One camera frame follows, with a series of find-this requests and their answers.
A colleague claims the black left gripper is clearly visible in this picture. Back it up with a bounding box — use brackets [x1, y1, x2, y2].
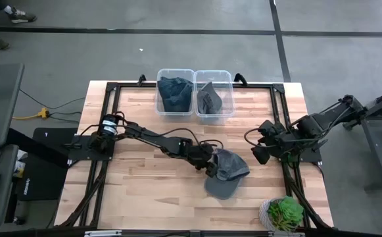
[190, 144, 220, 179]

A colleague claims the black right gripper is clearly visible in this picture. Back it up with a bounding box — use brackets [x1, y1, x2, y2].
[251, 120, 290, 165]

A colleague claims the grey cap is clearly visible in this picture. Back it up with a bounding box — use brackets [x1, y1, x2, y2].
[197, 81, 224, 115]
[203, 147, 251, 201]

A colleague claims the clear plastic bin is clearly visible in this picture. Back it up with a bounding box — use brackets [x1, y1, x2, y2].
[155, 68, 197, 117]
[193, 68, 237, 119]

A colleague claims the potted green succulent plant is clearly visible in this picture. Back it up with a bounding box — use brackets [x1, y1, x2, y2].
[258, 196, 305, 232]

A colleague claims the dark grey metal stand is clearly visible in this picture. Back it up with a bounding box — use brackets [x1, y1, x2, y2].
[343, 84, 382, 192]

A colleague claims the black mat with logo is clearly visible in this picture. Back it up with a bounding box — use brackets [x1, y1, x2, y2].
[16, 127, 79, 202]

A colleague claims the black diagonal bar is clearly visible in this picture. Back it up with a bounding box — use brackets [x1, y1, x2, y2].
[6, 128, 70, 169]

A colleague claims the small white yellow box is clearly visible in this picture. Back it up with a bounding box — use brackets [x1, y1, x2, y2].
[12, 149, 27, 179]

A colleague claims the dark grey desk surface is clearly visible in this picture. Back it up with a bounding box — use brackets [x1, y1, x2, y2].
[0, 144, 20, 231]
[0, 63, 26, 149]

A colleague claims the person's leg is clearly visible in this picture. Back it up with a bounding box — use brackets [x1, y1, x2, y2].
[0, 0, 16, 14]

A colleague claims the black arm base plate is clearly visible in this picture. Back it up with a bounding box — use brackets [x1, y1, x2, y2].
[67, 134, 116, 162]
[274, 136, 323, 164]

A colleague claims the black metal rig frame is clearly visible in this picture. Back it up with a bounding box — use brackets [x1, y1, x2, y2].
[57, 74, 335, 237]

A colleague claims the silver metal bracket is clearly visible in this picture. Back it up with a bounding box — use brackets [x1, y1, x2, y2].
[84, 229, 123, 237]

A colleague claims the yellow power cord plug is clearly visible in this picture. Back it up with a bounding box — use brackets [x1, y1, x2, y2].
[12, 107, 51, 121]

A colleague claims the black floor cable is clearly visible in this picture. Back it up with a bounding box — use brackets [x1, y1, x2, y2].
[18, 88, 86, 124]

